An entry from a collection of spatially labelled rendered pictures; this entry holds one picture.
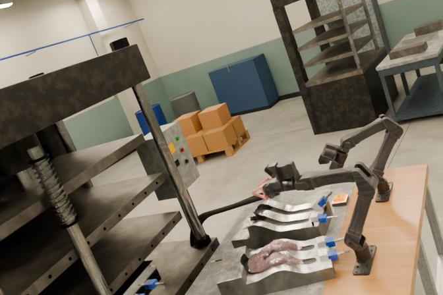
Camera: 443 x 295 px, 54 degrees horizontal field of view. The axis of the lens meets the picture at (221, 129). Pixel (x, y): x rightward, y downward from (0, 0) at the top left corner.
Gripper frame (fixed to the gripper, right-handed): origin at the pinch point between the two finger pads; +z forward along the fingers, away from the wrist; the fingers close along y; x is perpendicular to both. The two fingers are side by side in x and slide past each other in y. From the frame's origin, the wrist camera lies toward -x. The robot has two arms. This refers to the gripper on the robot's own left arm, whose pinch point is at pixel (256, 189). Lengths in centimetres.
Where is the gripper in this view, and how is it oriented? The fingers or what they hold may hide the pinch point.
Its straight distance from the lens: 200.5
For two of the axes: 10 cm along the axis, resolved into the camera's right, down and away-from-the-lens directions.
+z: -8.1, 2.2, 5.4
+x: 3.8, 9.1, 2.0
